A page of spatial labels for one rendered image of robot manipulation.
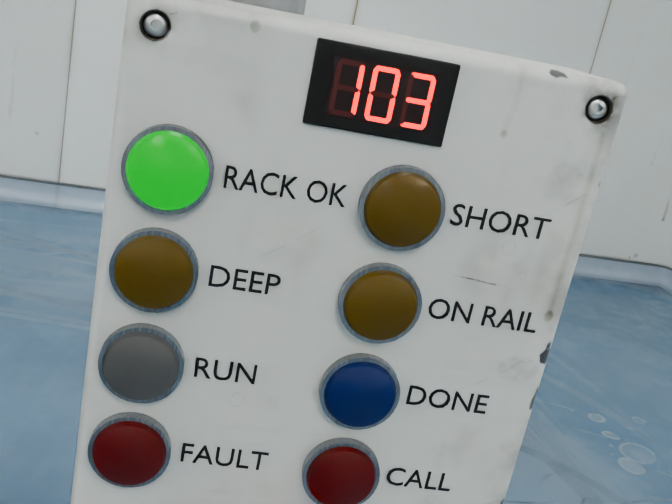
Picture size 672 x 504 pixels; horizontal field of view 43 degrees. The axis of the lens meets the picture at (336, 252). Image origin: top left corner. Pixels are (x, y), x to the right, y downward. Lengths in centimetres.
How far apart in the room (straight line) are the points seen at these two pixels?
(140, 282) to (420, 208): 10
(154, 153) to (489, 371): 15
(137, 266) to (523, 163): 14
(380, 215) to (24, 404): 215
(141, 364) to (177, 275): 4
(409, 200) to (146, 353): 11
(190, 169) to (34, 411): 211
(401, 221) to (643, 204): 433
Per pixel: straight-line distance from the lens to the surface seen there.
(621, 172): 449
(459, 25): 402
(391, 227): 29
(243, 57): 28
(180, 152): 28
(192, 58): 28
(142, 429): 32
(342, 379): 31
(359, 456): 33
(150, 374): 31
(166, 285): 29
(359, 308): 30
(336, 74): 28
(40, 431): 230
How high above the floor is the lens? 123
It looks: 18 degrees down
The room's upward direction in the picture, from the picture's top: 12 degrees clockwise
